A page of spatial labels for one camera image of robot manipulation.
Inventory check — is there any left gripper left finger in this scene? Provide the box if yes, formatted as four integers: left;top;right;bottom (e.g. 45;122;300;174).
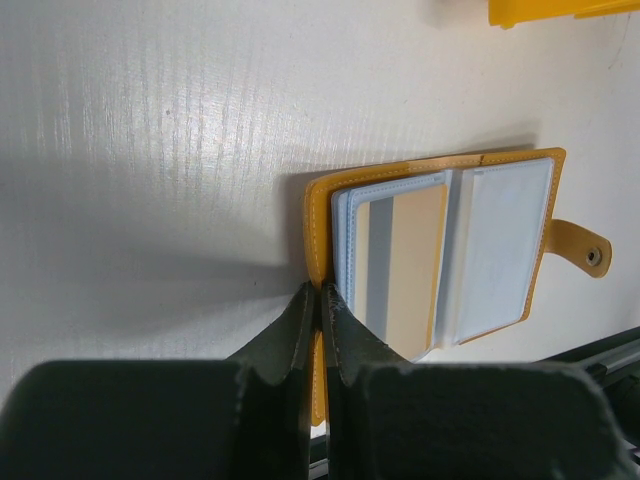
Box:
1;283;315;479

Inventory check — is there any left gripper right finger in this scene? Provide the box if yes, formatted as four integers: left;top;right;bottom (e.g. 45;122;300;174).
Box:
320;284;630;479

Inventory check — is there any orange leather card holder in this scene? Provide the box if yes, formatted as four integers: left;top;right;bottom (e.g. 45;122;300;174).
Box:
302;146;614;426

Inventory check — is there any beige magnetic stripe card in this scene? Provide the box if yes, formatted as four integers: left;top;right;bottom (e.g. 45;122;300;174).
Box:
352;184;449;360

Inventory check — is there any yellow plastic bin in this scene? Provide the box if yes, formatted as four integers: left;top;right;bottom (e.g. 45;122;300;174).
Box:
488;0;639;29

